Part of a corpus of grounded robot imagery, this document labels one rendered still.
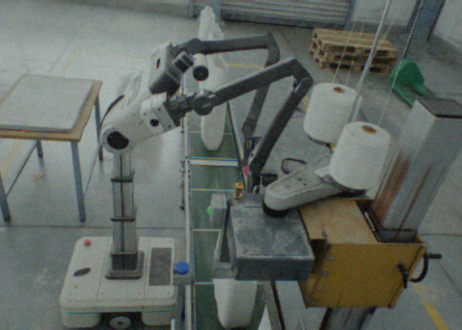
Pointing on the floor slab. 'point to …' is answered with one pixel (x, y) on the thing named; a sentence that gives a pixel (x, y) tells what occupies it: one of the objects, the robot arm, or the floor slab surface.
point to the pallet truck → (409, 75)
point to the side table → (41, 147)
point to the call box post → (178, 306)
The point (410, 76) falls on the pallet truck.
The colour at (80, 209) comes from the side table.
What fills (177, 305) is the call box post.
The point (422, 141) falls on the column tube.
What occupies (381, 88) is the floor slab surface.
